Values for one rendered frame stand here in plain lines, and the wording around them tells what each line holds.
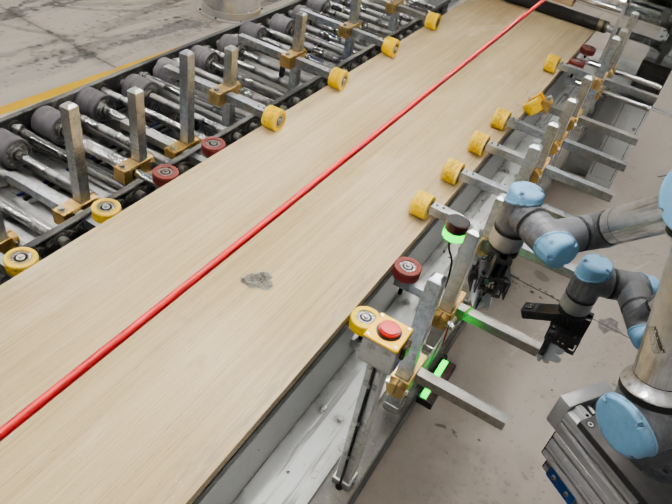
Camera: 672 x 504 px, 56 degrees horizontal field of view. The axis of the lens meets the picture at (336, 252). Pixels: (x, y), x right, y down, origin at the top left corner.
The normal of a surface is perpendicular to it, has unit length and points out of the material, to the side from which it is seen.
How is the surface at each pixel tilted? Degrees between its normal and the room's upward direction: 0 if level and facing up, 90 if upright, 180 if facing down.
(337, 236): 0
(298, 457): 0
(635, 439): 97
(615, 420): 97
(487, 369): 0
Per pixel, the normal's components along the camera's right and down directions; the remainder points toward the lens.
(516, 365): 0.15, -0.75
